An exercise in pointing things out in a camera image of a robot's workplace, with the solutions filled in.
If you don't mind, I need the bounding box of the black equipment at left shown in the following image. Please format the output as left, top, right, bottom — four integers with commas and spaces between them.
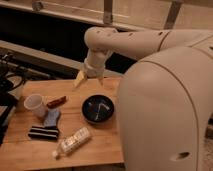
0, 52, 27, 145

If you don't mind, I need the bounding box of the small brown bar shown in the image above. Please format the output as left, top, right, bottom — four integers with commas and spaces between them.
47, 96, 66, 109

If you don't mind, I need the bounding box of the metal railing frame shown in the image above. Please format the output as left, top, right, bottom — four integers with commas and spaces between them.
0, 0, 213, 30

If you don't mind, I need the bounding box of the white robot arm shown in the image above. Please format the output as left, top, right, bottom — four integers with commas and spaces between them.
76, 27, 213, 171

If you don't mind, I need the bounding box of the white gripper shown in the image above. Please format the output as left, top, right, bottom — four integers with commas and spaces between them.
74, 50, 112, 88

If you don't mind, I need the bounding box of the wooden board table top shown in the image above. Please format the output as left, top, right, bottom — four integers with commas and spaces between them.
0, 78, 123, 171

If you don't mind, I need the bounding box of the dark round bowl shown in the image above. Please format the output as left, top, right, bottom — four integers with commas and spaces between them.
82, 95, 114, 124

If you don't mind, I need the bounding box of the blue cloth sponge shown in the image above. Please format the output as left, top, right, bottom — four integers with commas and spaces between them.
44, 108, 60, 127

